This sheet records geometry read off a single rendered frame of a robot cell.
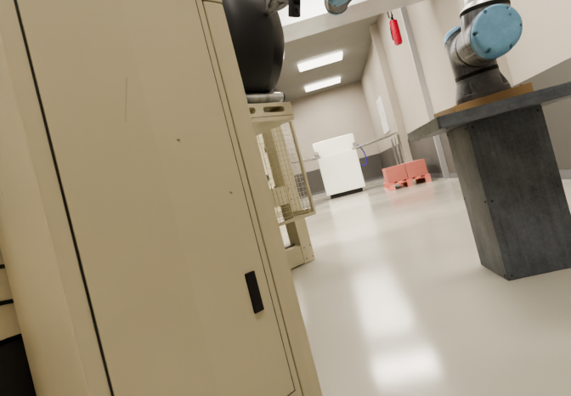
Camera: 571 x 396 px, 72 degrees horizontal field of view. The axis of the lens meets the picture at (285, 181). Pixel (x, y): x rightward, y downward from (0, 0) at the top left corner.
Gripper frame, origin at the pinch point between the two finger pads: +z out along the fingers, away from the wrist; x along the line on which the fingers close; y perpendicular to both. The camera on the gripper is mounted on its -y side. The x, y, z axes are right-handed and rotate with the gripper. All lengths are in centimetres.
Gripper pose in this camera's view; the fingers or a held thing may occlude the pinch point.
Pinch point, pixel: (268, 14)
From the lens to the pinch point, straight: 170.2
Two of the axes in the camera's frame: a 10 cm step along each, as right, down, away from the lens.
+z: -6.2, 2.9, 7.3
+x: -7.2, 1.7, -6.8
